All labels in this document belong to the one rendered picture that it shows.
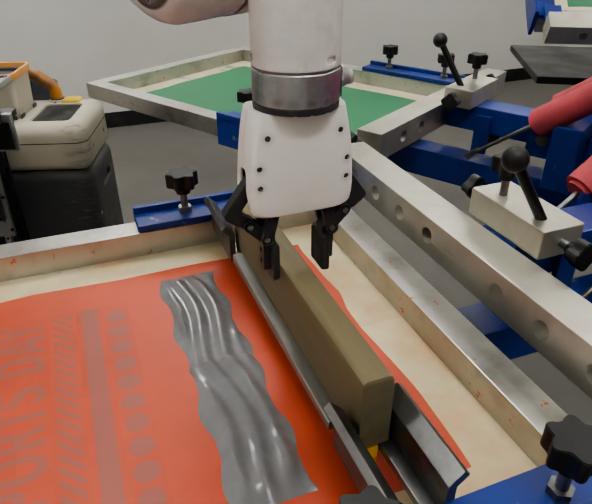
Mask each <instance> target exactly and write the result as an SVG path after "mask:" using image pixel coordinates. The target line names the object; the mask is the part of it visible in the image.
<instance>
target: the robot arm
mask: <svg viewBox="0 0 592 504"><path fill-rule="evenodd" d="M130 1H131V2H132V3H133V4H134V5H136V6H137V7H138V8H139V9H140V10H141V11H142V12H144V13H145V14H146V15H148V16H149V17H151V18H153V19H155V20H157V21H159V22H162V23H166V24H171V25H182V24H188V23H194V22H199V21H203V20H208V19H212V18H217V17H226V16H233V15H238V14H243V13H248V12H249V35H250V59H251V84H252V101H247V102H245V103H244V104H243V107H242V113H241V119H240V127H239V140H238V164H237V183H238V186H237V187H236V189H235V190H234V192H233V194H232V195H231V197H230V198H229V200H228V201H227V203H226V204H225V206H224V208H223V209H222V211H221V215H222V216H223V218H224V220H225V221H226V222H228V223H230V224H232V225H234V226H237V227H239V228H242V229H244V230H245V231H246V232H247V233H249V234H250V235H252V236H253V237H254V238H256V239H257V240H258V243H259V262H260V266H261V268H262V269H263V270H267V272H268V273H269V275H270V276H271V278H272V280H278V279H279V278H280V248H279V245H278V243H277V242H276V241H275V234H276V229H277V225H278V221H279V217H280V216H286V215H292V214H297V213H303V212H308V211H314V210H315V214H316V218H317V220H316V222H313V224H312V225H311V256H312V258H313V259H314V260H315V261H316V263H317V264H318V265H319V266H320V268H321V269H323V270H325V269H328V268H329V256H332V245H333V233H335V232H336V231H337V230H338V224H339V223H340V222H341V221H342V220H343V218H344V217H345V216H346V215H347V214H348V213H349V212H350V208H351V207H354V206H355V205H356V204H357V203H358V202H359V201H361V200H362V199H363V198H364V197H365V195H366V191H365V190H364V189H363V187H362V186H361V185H360V183H359V182H358V181H357V179H356V178H355V177H354V175H353V174H352V150H351V136H350V127H349V120H348V114H347V109H346V104H345V101H344V100H343V99H341V98H340V96H342V86H345V85H346V84H352V83H353V81H354V72H353V70H352V69H351V68H347V69H344V68H343V66H342V65H341V44H342V20H343V0H130ZM247 202H248V203H249V204H250V211H251V213H252V215H253V216H255V217H256V218H255V219H254V218H253V217H252V216H250V215H249V214H245V213H243V212H242V210H243V209H244V207H245V206H246V204H247Z"/></svg>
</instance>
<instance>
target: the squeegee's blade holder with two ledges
mask: <svg viewBox="0 0 592 504"><path fill-rule="evenodd" d="M233 262H234V264H235V265H236V267H237V269H238V271H239V273H240V274H241V276H242V278H243V280H244V281H245V283H246V285H247V287H248V289H249V290H250V292H251V294H252V296H253V297H254V299H255V301H256V303H257V305H258V306H259V308H260V310H261V312H262V313H263V315H264V317H265V319H266V321H267V322H268V324H269V326H270V328H271V330H272V331H273V333H274V335H275V337H276V338H277V340H278V342H279V344H280V346H281V347H282V349H283V351H284V353H285V354H286V356H287V358H288V360H289V362H290V363H291V365H292V367H293V369H294V370H295V372H296V374H297V376H298V378H299V379H300V381H301V383H302V385H303V386H304V388H305V390H306V392H307V394H308V395H309V397H310V399H311V401H312V402H313V404H314V406H315V408H316V410H317V411H318V413H319V415H320V417H321V419H322V420H323V422H324V424H325V426H326V427H327V429H329V430H331V429H333V424H332V422H331V420H330V419H329V417H328V415H327V413H326V412H325V410H324V407H325V406H326V405H327V404H328V403H329V402H331V403H333V402H332V401H331V399H330V397H329V396H328V394H327V392H326V391H325V389H324V387H323V386H322V384H321V382H320V381H319V379H318V377H317V376H316V374H315V372H314V371H313V369H312V367H311V366H310V364H309V362H308V361H307V359H306V357H305V356H304V354H303V352H302V351H301V349H300V347H299V346H298V344H297V343H296V341H295V339H294V338H293V336H292V334H291V333H290V331H289V329H288V328H287V326H286V324H285V323H284V321H283V319H282V318H281V316H280V314H279V313H278V311H277V309H276V308H275V306H274V304H273V303H272V301H271V299H270V298H269V296H268V294H267V293H266V291H265V289H264V288H263V286H262V284H261V283H260V281H259V279H258V278H257V276H256V274H255V273H254V271H253V269H252V268H251V266H250V265H249V263H248V261H247V260H246V258H245V256H244V255H243V253H237V254H233Z"/></svg>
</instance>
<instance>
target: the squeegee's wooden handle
mask: <svg viewBox="0 0 592 504"><path fill-rule="evenodd" d="M235 234H236V248H237V250H238V252H239V253H243V255H244V256H245V258H246V260H247V261H248V263H249V265H250V266H251V268H252V269H253V271H254V273H255V274H256V276H257V278H258V279H259V281H260V283H261V284H262V286H263V288H264V289H265V291H266V293H267V294H268V296H269V298H270V299H271V301H272V303H273V304H274V306H275V308H276V309H277V311H278V313H279V314H280V316H281V318H282V319H283V321H284V323H285V324H286V326H287V328H288V329H289V331H290V333H291V334H292V336H293V338H294V339H295V341H296V343H297V344H298V346H299V347H300V349H301V351H302V352H303V354H304V356H305V357H306V359H307V361H308V362H309V364H310V366H311V367H312V369H313V371H314V372H315V374H316V376H317V377H318V379H319V381H320V382H321V384H322V386H323V387H324V389H325V391H326V392H327V394H328V396H329V397H330V399H331V401H332V402H333V404H335V405H337V406H339V407H341V408H342V409H343V411H344V412H345V414H346V415H347V417H348V419H349V420H350V422H351V424H352V425H353V427H354V428H355V430H356V432H357V433H358V435H359V437H360V438H361V440H362V441H363V443H364V445H365V446H366V448H367V447H370V446H373V445H376V444H379V443H382V442H385V441H388V437H389V429H390V420H391V412H392V404H393V396H394V387H395V379H394V377H393V375H392V374H391V373H390V371H389V370H388V369H387V368H386V366H385V365H384V364H383V362H382V361H381V360H380V358H379V357H378V356H377V355H376V353H375V352H374V351H373V349H372V348H371V347H370V345H369V344H368V343H367V341H366V340H365V339H364V338H363V336H362V335H361V334H360V332H359V331H358V330H357V328H356V327H355V326H354V324H353V323H352V322H351V321H350V319H349V318H348V317H347V315H346V314H345V313H344V311H343V310H342V309H341V308H340V306H339V305H338V304H337V302H336V301H335V300H334V298H333V297H332V296H331V294H330V293H329V292H328V291H327V289H326V288H325V287H324V285H323V284H322V283H321V281H320V280H319V279H318V277H317V276H316V275H315V274H314V272H313V271H312V270H311V268H310V267H309V266H308V264H307V263H306V262H305V261H304V259H303V258H302V257H301V255H300V254H299V253H298V251H297V250H296V249H295V247H294V246H293V245H292V244H291V242H290V241H289V240H288V238H287V237H286V236H285V234H284V233H283V232H282V230H281V229H280V228H279V227H278V225H277V229H276V234H275V241H276V242H277V243H278V245H279V248H280V278H279V279H278V280H272V278H271V276H270V275H269V273H268V272H267V270H263V269H262V268H261V266H260V262H259V243H258V240H257V239H256V238H254V237H253V236H252V235H250V234H249V233H247V232H246V231H245V230H244V229H242V228H239V227H237V226H235Z"/></svg>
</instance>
